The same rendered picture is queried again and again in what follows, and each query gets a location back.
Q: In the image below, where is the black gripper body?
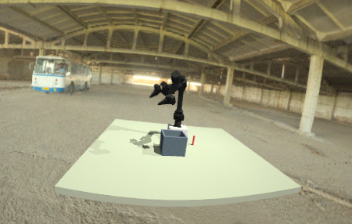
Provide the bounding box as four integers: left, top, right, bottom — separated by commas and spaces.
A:
154, 84, 176, 105

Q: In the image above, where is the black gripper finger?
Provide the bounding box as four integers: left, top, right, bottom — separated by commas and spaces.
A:
158, 96, 171, 105
149, 87, 158, 98

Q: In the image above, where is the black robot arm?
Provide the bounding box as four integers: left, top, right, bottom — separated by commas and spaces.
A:
160, 70, 188, 128

